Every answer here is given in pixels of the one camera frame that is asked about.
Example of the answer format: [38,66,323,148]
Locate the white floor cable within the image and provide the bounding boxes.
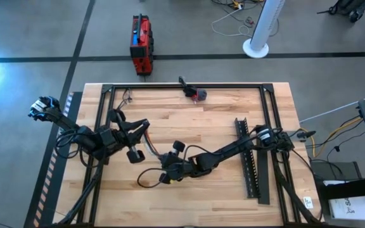
[210,5,253,37]

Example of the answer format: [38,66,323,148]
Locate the red and black tool case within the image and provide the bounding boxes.
[129,13,155,77]

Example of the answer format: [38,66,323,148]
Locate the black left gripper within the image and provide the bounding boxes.
[98,108,151,165]

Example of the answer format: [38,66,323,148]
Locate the white pole with base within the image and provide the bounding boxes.
[242,0,286,60]

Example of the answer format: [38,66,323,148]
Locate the black raceway cover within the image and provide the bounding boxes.
[255,124,271,205]

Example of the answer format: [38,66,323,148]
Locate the black aluminium rig frame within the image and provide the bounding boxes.
[51,82,326,228]

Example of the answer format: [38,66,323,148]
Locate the black horizontal bar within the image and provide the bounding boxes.
[316,174,365,201]

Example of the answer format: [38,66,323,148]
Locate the white cord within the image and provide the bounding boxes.
[298,91,365,124]

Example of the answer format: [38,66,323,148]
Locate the black slotted cable raceway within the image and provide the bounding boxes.
[234,117,261,200]

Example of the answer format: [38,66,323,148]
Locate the white paper sheet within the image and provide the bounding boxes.
[323,179,365,222]

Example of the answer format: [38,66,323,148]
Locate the black floor box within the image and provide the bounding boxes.
[309,160,360,184]

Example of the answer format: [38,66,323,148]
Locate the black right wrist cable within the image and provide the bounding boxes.
[136,167,170,189]

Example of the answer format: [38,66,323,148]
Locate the thin black cable loop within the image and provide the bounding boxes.
[116,87,134,112]

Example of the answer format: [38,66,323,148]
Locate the yellow floor cable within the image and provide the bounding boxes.
[299,116,364,158]

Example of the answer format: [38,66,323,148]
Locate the white table sticker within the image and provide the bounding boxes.
[303,196,315,210]

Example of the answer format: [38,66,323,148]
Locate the black wheeled cart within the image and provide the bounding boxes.
[316,0,365,23]

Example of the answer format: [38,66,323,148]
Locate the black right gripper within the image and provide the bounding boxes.
[158,140,203,185]

